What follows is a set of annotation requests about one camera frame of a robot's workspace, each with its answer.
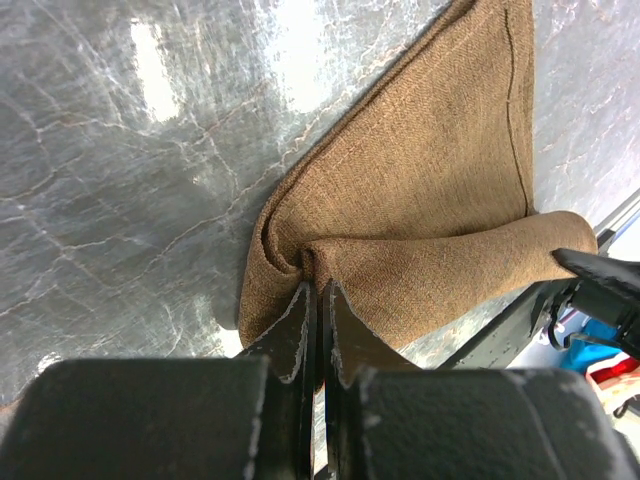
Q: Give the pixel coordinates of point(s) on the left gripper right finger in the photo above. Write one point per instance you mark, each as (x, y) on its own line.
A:
(386, 418)

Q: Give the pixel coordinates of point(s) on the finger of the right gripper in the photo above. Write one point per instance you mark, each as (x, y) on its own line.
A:
(607, 288)

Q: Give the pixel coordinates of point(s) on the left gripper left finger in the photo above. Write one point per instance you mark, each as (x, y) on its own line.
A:
(246, 417)

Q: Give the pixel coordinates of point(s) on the brown cloth napkin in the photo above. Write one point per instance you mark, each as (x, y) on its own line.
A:
(420, 200)

